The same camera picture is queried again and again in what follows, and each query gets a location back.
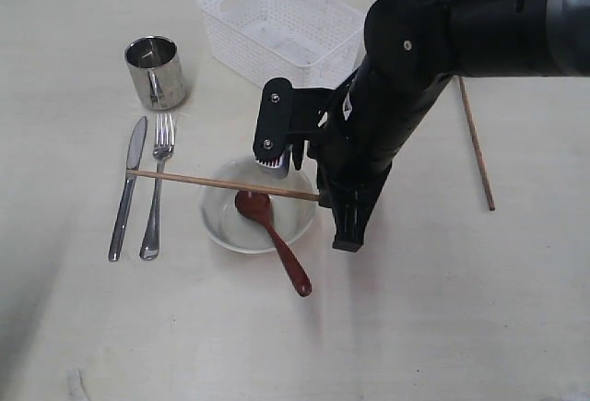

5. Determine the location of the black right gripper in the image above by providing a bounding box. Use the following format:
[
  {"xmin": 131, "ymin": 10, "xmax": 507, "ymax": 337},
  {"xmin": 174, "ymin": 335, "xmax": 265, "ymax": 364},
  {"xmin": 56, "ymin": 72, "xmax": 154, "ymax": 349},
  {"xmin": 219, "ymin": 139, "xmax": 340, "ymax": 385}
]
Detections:
[{"xmin": 308, "ymin": 64, "xmax": 451, "ymax": 253}]

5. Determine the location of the clear textured glass bowl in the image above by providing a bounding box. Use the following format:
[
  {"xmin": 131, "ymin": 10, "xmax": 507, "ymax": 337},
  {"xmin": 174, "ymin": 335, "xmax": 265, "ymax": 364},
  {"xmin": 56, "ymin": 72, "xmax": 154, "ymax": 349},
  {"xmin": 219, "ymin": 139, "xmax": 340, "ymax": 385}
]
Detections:
[{"xmin": 200, "ymin": 156, "xmax": 317, "ymax": 254}]

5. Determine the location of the dark red wooden spoon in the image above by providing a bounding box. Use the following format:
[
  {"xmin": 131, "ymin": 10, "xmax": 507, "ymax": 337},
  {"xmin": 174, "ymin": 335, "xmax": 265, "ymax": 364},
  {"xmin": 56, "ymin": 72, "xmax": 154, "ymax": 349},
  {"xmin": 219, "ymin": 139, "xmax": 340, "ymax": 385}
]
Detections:
[{"xmin": 234, "ymin": 191, "xmax": 313, "ymax": 297}]

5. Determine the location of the white perforated plastic basket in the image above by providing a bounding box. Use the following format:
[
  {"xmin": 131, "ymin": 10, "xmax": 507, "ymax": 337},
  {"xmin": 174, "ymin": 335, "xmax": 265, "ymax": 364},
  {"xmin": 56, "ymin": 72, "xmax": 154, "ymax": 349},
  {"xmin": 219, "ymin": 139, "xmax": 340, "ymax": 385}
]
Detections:
[{"xmin": 198, "ymin": 0, "xmax": 365, "ymax": 88}]

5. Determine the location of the silver metal fork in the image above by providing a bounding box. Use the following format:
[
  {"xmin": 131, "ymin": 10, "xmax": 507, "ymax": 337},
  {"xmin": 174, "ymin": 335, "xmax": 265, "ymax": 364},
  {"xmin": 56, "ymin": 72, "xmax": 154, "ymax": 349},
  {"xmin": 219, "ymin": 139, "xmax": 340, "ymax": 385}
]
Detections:
[{"xmin": 139, "ymin": 113, "xmax": 175, "ymax": 261}]

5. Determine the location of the grey metal cup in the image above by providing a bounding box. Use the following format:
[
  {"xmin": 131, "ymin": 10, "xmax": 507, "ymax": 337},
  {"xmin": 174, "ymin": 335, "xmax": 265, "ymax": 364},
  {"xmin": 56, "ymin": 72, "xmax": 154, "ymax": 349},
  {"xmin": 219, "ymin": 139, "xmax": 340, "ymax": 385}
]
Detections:
[{"xmin": 124, "ymin": 36, "xmax": 187, "ymax": 112}]

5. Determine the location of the silver table knife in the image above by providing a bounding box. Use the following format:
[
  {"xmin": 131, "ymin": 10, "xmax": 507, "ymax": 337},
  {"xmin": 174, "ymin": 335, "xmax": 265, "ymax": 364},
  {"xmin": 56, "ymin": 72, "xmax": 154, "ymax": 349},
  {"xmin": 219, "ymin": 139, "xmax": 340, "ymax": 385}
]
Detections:
[{"xmin": 108, "ymin": 116, "xmax": 148, "ymax": 262}]

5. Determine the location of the brown wooden chopstick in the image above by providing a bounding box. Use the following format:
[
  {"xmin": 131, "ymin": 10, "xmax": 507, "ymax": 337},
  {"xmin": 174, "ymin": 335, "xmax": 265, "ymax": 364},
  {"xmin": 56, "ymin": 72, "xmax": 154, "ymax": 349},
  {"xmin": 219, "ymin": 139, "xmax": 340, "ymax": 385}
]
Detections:
[
  {"xmin": 457, "ymin": 77, "xmax": 496, "ymax": 212},
  {"xmin": 125, "ymin": 170, "xmax": 320, "ymax": 202}
]

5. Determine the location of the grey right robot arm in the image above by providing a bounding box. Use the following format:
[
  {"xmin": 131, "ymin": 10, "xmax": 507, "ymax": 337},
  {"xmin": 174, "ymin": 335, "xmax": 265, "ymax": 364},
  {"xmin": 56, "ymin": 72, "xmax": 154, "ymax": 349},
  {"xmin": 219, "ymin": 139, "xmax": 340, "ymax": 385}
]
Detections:
[{"xmin": 310, "ymin": 0, "xmax": 589, "ymax": 252}]

